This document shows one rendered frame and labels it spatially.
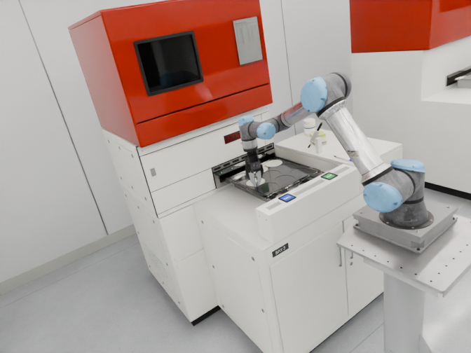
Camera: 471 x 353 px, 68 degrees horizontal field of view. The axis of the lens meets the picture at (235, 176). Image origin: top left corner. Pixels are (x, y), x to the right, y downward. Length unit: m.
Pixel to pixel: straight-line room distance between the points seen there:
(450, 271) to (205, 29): 1.41
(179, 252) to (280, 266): 0.68
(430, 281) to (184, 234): 1.22
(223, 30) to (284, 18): 2.34
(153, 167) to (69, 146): 1.50
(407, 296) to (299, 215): 0.53
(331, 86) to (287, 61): 2.87
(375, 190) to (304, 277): 0.63
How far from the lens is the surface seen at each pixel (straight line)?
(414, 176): 1.37
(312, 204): 1.57
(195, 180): 1.91
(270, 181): 1.83
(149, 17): 1.70
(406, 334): 1.80
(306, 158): 1.98
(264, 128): 1.57
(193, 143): 1.86
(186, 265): 2.08
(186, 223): 1.97
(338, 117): 1.29
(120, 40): 1.65
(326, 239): 1.72
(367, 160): 1.28
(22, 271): 3.50
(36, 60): 3.12
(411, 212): 1.43
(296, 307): 1.77
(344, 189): 1.70
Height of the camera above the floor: 1.68
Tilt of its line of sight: 23 degrees down
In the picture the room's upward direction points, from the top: 11 degrees counter-clockwise
